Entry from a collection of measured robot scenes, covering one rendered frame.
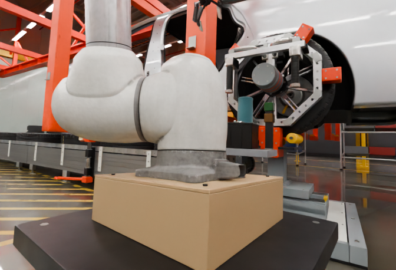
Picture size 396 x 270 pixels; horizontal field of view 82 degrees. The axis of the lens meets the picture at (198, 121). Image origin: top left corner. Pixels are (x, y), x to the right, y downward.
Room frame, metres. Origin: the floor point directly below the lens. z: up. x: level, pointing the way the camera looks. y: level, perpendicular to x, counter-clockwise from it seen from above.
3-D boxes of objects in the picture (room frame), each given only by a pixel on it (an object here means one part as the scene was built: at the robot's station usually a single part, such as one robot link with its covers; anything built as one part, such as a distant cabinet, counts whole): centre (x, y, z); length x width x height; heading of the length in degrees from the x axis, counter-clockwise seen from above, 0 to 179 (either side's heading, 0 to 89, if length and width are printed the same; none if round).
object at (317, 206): (1.48, -0.55, 0.13); 0.50 x 0.36 x 0.10; 58
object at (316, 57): (1.36, -0.44, 0.85); 0.54 x 0.07 x 0.54; 58
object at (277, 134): (1.39, -0.46, 0.48); 0.16 x 0.12 x 0.17; 148
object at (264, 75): (1.30, -0.40, 0.85); 0.21 x 0.14 x 0.14; 148
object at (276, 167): (1.50, -0.53, 0.32); 0.40 x 0.30 x 0.28; 58
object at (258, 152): (1.12, -0.15, 0.44); 0.43 x 0.17 x 0.03; 58
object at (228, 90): (1.25, -0.17, 0.83); 0.04 x 0.04 x 0.16
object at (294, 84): (1.07, -0.46, 0.83); 0.04 x 0.04 x 0.16
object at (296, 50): (1.09, -0.47, 0.93); 0.09 x 0.05 x 0.05; 148
